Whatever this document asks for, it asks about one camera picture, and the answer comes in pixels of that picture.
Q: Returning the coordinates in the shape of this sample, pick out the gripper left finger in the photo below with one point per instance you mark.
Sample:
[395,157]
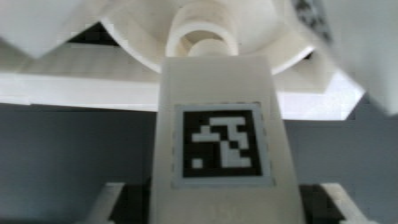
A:
[100,212]

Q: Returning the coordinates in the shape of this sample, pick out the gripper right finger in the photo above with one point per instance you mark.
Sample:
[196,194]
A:
[354,216]

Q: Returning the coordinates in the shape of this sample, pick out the white stool leg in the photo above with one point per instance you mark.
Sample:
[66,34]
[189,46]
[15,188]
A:
[224,180]
[354,27]
[43,22]

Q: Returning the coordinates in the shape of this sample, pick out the white front fence bar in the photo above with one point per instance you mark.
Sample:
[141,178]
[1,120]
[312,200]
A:
[89,76]

